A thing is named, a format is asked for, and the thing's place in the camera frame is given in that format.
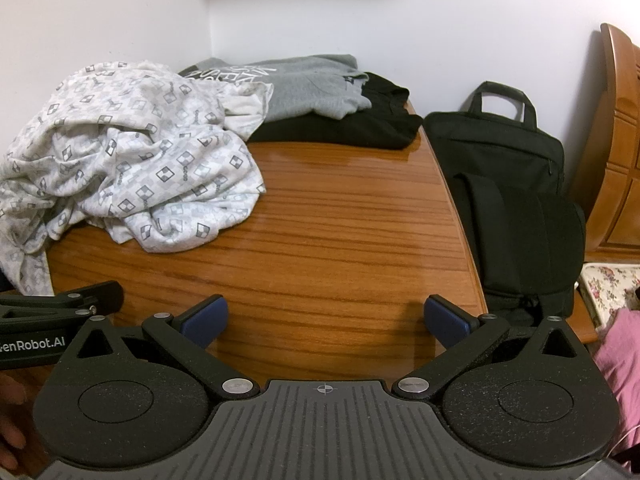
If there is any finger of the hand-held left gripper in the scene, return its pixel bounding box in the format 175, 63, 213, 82
0, 309, 97, 335
0, 281, 124, 318

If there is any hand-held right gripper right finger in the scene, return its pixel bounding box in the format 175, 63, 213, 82
424, 295, 581, 402

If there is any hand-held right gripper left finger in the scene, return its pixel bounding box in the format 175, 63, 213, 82
65, 295, 261, 402

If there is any white patterned shirt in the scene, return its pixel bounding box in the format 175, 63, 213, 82
0, 59, 275, 297

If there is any person's left hand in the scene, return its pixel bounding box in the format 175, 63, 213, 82
0, 372, 36, 466

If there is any black laptop bag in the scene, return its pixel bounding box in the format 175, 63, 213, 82
422, 81, 587, 318

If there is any floral cloth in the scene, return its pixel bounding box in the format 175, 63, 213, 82
577, 262, 640, 331

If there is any pink cloth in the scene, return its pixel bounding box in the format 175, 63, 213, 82
592, 307, 640, 471

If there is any black folded garment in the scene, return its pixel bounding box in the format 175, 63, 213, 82
247, 71, 425, 150

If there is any wooden bed headboard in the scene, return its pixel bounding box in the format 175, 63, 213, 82
582, 22, 640, 261

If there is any grey printed sweatshirt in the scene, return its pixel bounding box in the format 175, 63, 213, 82
179, 54, 373, 122

